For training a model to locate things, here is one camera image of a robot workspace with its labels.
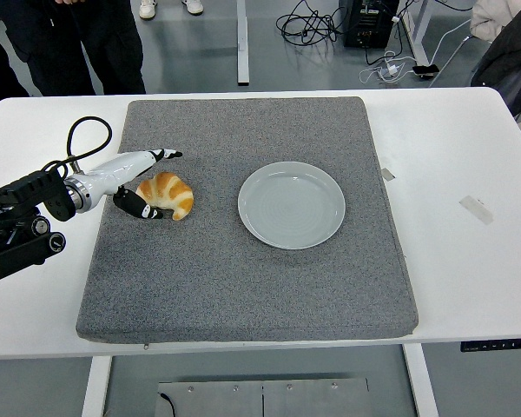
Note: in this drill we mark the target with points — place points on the person's right hand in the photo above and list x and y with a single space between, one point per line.
76 1

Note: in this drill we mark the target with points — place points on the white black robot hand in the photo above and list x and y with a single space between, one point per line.
121 169

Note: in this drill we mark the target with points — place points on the golden croissant bread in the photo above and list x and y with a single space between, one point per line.
173 191

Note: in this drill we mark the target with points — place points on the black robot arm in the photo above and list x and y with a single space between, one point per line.
21 191

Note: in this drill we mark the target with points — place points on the grey round plate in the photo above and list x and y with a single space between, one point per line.
292 208

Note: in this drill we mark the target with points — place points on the grey metal plate with screws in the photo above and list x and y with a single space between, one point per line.
312 399

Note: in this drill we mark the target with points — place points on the person's white shoe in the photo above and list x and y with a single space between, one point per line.
193 5
147 8

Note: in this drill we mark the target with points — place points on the grey speckled mat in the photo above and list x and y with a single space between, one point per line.
243 295

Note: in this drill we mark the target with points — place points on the white table leg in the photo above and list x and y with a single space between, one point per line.
96 386
420 382

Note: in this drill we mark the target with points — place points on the small grey tape piece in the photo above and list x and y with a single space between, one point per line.
389 173

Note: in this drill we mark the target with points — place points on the black computer box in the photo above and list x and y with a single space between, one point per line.
369 26

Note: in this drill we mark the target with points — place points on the black phone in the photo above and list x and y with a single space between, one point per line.
425 70

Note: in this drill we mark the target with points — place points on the slanted white desk leg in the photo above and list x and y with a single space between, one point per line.
419 39

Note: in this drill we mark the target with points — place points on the grey chair leg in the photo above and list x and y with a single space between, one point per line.
451 61

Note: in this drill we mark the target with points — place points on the long grey tape piece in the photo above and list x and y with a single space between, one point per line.
476 209

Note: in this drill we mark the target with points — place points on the white jacket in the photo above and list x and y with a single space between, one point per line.
490 17

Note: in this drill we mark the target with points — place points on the black jacket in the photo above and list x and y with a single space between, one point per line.
512 61

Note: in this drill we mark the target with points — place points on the black table control panel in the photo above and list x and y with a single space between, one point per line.
499 346

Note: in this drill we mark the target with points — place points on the white desk post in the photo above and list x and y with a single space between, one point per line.
242 39

